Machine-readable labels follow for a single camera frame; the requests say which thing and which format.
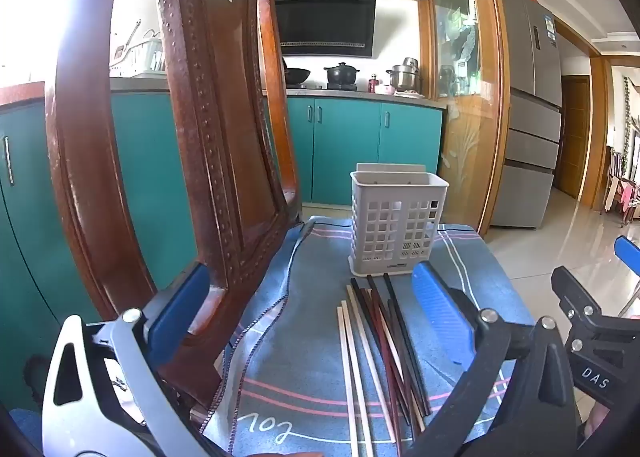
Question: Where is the black cable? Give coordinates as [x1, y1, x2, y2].
[299, 218, 479, 236]

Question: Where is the black range hood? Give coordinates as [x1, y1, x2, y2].
[272, 0, 377, 58]

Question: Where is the beige wooden chopstick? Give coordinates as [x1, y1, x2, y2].
[346, 284, 398, 444]
[338, 306, 360, 457]
[341, 300, 376, 457]

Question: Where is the blue cloth with pink stripes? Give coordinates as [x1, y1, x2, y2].
[10, 217, 536, 457]

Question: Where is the stainless steel pot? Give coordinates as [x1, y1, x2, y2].
[386, 57, 422, 94]

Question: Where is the wood-framed glass sliding door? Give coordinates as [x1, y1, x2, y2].
[425, 0, 507, 234]

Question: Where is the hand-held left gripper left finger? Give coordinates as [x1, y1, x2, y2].
[41, 261, 213, 457]

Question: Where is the silver refrigerator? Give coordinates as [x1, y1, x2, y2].
[490, 0, 564, 229]

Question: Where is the white dish rack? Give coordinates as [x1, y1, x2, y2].
[110, 20, 167, 79]

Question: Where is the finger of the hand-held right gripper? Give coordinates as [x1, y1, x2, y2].
[614, 236, 640, 280]
[550, 266, 608, 338]

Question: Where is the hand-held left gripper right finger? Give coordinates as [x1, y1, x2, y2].
[410, 261, 583, 457]

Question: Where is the teal base cabinet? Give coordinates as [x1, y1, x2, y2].
[0, 91, 201, 410]
[284, 96, 444, 208]

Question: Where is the black wok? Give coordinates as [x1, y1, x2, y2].
[282, 66, 312, 86]

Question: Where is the white plastic utensil basket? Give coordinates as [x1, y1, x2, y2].
[348, 163, 449, 275]

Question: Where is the brown wooden door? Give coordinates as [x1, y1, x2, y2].
[555, 74, 592, 201]

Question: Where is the black cooking pot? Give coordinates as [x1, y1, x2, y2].
[324, 62, 357, 89]

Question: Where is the clothes drying rack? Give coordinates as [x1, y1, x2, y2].
[604, 146, 640, 229]

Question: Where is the carved brown wooden chair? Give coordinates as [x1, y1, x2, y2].
[45, 0, 303, 418]

